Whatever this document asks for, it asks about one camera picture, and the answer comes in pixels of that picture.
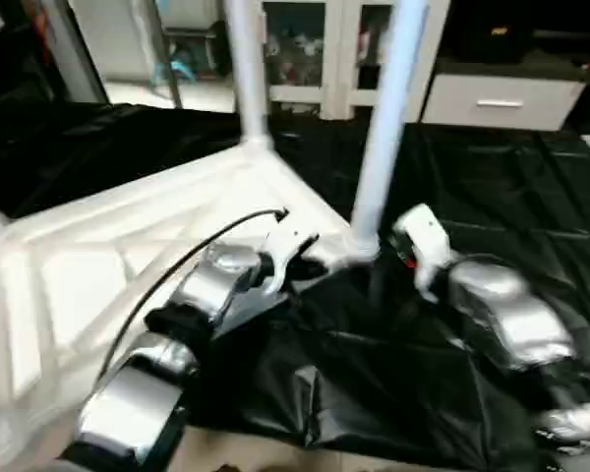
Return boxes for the black mat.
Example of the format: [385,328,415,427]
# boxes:
[0,100,590,471]

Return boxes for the black TV stand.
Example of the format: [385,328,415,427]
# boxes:
[533,27,590,83]

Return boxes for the white plastic table top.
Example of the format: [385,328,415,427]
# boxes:
[0,139,384,425]

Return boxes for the light blue plastic stand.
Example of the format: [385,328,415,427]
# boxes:
[149,55,199,86]

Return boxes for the white glass-door cabinet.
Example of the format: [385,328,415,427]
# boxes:
[259,0,449,122]

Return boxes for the black box with orange label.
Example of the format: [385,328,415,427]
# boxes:
[446,0,538,65]

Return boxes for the white drawer unit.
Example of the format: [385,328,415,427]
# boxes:
[420,73,587,133]

